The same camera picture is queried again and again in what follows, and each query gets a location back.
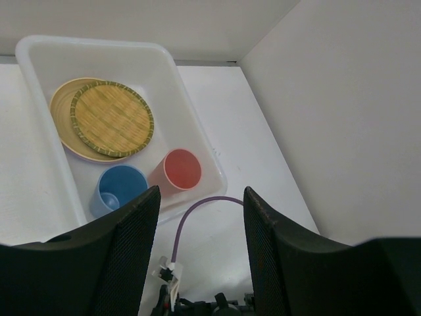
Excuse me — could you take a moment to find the lilac plastic plate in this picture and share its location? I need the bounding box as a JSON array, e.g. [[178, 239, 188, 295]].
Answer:
[[63, 144, 127, 163]]

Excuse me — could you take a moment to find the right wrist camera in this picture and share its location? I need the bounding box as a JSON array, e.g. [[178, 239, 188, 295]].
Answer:
[[152, 256, 183, 311]]

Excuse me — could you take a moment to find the pink plastic cup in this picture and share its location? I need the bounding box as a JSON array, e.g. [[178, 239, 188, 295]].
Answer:
[[147, 148, 202, 197]]

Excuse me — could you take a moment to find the blue plastic cup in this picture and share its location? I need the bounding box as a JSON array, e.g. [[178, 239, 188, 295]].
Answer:
[[89, 165, 149, 218]]

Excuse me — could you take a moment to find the white plastic bin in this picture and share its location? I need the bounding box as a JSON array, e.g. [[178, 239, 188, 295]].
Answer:
[[15, 36, 228, 230]]

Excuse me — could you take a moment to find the round bamboo woven plate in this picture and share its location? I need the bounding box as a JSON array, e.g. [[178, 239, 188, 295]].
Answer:
[[70, 80, 155, 158]]

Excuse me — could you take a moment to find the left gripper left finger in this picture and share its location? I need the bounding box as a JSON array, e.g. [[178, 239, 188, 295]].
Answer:
[[1, 186, 161, 315]]

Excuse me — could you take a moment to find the beige bear print plate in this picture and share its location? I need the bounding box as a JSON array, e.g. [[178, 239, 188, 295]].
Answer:
[[49, 77, 149, 163]]

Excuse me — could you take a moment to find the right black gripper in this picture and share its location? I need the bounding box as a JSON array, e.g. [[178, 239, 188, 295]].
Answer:
[[154, 285, 255, 315]]

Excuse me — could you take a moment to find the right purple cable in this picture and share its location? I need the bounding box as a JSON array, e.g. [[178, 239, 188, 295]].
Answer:
[[171, 196, 245, 264]]

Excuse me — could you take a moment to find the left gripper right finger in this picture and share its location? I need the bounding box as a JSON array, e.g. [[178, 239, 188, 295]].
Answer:
[[243, 188, 420, 315]]

